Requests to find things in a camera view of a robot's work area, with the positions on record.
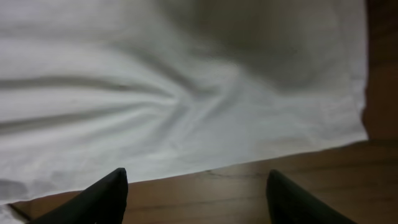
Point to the white printed t-shirt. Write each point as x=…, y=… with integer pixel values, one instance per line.
x=167, y=88

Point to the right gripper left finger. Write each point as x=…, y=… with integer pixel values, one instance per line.
x=104, y=202

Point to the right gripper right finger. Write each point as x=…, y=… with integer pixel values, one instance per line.
x=288, y=203

